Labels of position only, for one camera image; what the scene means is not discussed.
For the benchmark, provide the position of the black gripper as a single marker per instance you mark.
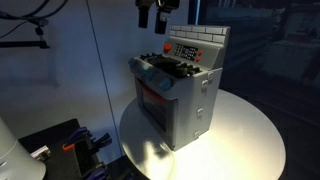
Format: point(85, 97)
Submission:
point(161, 19)

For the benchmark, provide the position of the large orange stove knob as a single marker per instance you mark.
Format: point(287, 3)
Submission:
point(167, 48)

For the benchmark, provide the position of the black stove burner grate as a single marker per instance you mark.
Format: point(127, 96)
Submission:
point(171, 66)

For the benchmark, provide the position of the grey toy stove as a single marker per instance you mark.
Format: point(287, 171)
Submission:
point(181, 109)

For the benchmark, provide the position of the black tool box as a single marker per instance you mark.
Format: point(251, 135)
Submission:
point(72, 152)

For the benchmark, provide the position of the white lamp shade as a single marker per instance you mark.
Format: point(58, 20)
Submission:
point(16, 163)

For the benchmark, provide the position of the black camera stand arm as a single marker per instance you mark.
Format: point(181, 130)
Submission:
point(41, 42)

